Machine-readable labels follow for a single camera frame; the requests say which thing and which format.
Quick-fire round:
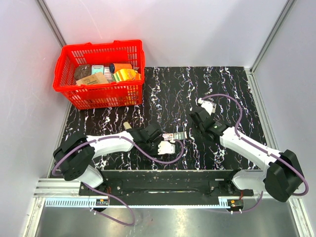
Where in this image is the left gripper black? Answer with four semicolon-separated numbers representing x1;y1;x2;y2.
142;138;164;160

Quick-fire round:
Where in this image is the pale green stapler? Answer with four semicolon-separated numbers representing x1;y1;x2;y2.
123;122;132;130

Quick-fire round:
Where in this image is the staple box red white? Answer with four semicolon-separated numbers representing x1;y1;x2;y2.
162;131;187;141

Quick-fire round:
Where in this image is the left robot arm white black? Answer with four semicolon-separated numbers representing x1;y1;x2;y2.
53;124;163;195

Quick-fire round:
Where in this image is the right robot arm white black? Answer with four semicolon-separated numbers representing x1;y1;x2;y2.
190;107;304;202

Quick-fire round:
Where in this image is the black marble pattern mat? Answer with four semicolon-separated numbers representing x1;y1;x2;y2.
61;66;266;170

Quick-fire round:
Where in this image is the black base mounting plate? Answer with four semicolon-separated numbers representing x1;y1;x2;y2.
74;170;254;207

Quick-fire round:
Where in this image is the yellow orange snack box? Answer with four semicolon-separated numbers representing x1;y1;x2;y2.
113;69;141;82

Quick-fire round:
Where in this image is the pink white small box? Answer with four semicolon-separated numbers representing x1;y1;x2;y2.
104;67;113;80

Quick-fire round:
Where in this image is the red plastic shopping basket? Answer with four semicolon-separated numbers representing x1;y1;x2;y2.
53;39;146;110

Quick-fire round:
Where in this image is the brown cardboard packet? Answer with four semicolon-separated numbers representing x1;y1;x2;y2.
76;72;109;86

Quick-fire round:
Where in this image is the orange can blue lid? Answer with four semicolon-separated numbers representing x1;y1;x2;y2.
109;63;133;74

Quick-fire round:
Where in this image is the teal small box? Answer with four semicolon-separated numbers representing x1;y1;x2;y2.
91;65;104;75

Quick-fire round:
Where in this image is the brown round cookie pack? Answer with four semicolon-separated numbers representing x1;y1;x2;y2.
74;64;92;80

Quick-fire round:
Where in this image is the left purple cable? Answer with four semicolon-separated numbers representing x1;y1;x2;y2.
51;135;185;227

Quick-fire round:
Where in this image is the purple cable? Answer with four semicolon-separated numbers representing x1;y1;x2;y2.
201;93;310;213
51;135;185;227

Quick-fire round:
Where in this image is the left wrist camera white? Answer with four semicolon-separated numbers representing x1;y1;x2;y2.
158;141;175;155

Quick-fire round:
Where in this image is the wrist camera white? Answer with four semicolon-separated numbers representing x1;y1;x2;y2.
197;98;212;115
158;141;175;155

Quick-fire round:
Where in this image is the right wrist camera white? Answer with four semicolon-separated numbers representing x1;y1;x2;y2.
197;98;212;115

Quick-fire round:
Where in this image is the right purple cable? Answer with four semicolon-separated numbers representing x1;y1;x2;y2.
201;93;310;213

